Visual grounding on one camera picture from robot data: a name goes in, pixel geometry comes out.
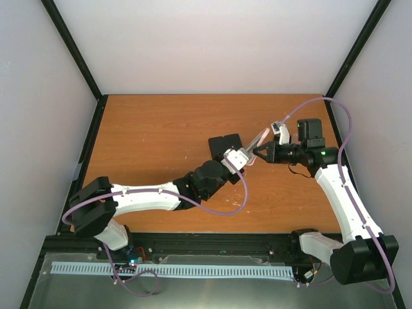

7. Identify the blue phone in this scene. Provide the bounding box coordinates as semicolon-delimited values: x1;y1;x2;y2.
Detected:
224;133;243;150

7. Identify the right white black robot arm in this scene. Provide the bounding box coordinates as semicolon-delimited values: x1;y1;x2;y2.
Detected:
253;118;398;292

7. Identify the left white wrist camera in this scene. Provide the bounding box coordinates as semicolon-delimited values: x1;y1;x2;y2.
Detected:
223;148;249;166

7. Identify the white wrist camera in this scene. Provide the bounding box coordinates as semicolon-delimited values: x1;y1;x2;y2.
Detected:
223;148;249;166
271;121;291;145

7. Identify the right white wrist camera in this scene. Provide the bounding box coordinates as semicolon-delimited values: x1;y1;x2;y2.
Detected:
271;121;291;145

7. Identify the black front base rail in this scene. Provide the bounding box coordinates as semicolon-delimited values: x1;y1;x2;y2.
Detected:
41;231;335;267

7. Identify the light blue cable duct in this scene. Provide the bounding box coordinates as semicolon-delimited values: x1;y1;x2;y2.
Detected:
50;261;294;281

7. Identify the left black side rail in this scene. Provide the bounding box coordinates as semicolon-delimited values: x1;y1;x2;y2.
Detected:
20;95;108;308

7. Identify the right black frame post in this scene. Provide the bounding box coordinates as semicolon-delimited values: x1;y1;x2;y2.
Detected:
326;0;392;98

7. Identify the black frame post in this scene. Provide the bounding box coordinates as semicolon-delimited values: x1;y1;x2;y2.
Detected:
326;0;392;98
41;0;103;101

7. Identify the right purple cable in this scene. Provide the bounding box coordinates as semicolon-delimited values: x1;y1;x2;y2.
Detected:
283;97;396;294

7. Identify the left black frame post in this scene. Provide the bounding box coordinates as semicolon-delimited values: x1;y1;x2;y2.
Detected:
41;0;103;101

